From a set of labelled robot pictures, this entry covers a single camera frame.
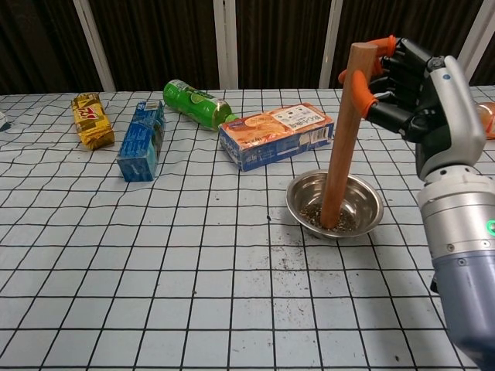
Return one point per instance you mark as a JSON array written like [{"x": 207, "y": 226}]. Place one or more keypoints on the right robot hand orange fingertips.
[{"x": 444, "y": 116}]

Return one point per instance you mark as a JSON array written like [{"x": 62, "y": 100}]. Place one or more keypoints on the wooden stick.
[{"x": 340, "y": 154}]

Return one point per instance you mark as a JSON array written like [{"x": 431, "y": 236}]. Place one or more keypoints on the stainless steel bowl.
[{"x": 361, "y": 195}]

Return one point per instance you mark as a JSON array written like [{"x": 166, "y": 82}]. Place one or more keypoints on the orange plastic bag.
[{"x": 490, "y": 123}]

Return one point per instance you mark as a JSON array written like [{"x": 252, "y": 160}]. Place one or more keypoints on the orange blue biscuit box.
[{"x": 270, "y": 135}]

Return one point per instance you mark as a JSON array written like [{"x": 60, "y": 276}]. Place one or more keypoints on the green plastic bottle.
[{"x": 189, "y": 102}]

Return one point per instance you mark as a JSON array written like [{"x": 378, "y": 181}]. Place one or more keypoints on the white checkered tablecloth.
[{"x": 193, "y": 270}]

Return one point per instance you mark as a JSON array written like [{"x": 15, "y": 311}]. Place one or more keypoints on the blue carton box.
[{"x": 139, "y": 143}]

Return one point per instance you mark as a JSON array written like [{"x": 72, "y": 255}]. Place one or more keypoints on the gold snack packet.
[{"x": 91, "y": 120}]

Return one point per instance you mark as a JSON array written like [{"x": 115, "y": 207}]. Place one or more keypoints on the white frame post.
[
  {"x": 226, "y": 38},
  {"x": 94, "y": 46},
  {"x": 332, "y": 38},
  {"x": 477, "y": 35}
]

